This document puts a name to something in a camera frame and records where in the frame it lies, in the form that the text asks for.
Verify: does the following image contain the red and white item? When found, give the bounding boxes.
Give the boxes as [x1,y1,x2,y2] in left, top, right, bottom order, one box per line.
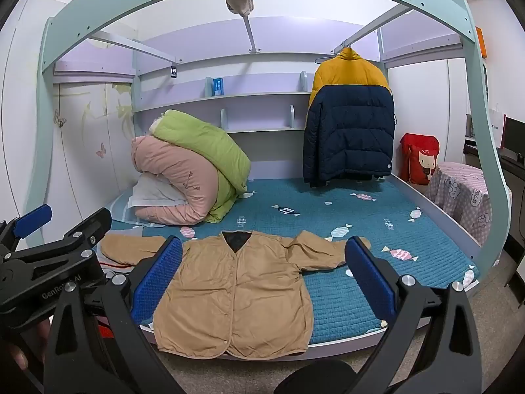
[98,256,136,280]

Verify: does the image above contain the white paper bag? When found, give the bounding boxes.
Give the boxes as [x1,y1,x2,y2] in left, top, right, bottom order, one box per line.
[488,104,507,150]

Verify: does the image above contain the blue candy print bed sheet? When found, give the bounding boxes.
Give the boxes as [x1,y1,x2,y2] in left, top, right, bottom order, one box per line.
[96,176,480,345]

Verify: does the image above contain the orange box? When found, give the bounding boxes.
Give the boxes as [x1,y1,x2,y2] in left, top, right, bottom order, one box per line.
[476,27,489,59]

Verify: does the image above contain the pink patterned tablecloth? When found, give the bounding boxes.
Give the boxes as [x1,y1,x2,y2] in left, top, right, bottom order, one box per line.
[427,162,493,247]

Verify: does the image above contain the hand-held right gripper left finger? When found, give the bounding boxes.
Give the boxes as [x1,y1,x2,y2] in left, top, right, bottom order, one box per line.
[43,236,185,394]

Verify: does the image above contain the white pillow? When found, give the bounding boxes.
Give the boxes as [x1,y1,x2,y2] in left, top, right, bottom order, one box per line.
[127,172,187,210]

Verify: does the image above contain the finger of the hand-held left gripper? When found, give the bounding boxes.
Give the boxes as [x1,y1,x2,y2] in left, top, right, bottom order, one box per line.
[52,208,112,255]
[0,204,53,252]

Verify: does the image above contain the pink quilt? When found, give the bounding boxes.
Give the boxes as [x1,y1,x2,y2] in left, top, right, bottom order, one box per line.
[130,135,224,226]

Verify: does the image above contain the yellow and navy puffer jacket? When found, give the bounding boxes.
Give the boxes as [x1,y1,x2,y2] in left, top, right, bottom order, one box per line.
[303,47,396,187]

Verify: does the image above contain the lavender wall shelf unit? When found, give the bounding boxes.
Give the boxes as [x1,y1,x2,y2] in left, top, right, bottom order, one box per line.
[53,16,464,181]

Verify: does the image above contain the person's left hand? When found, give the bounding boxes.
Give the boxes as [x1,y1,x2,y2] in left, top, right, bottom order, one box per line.
[6,320,52,378]

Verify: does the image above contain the green quilt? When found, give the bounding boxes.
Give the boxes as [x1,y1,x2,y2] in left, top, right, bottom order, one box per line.
[154,109,252,223]

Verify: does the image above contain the teal bed frame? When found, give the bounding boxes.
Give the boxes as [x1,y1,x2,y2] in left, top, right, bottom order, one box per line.
[35,0,513,280]

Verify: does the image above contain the white butterfly wardrobe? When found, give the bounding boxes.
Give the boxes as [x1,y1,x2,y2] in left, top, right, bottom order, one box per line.
[0,0,138,230]

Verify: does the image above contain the red cartoon bag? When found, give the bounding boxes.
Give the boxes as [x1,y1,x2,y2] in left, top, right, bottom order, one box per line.
[400,132,440,185]

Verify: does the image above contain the tan jacket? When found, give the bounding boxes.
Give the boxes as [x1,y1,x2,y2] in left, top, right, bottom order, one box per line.
[100,230,372,360]

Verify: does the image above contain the dark monitor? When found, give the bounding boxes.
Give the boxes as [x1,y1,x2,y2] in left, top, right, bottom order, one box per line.
[502,117,525,161]

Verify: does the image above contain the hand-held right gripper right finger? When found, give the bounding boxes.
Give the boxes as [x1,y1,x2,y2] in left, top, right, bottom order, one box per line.
[345,237,497,394]

